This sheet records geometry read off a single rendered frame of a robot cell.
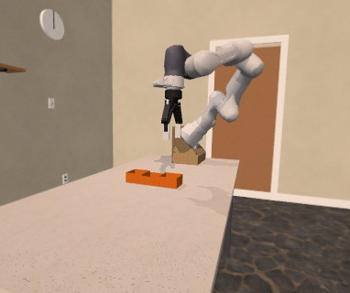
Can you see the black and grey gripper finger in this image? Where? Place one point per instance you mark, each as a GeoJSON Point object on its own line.
{"type": "Point", "coordinates": [165, 120]}
{"type": "Point", "coordinates": [178, 121]}

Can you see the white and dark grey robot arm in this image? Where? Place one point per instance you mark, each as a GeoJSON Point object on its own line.
{"type": "Point", "coordinates": [178, 65]}

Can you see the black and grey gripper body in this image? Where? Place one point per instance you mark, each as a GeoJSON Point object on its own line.
{"type": "Point", "coordinates": [172, 95]}

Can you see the orange three-compartment bin rack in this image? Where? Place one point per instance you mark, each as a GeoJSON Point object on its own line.
{"type": "Point", "coordinates": [145, 177]}

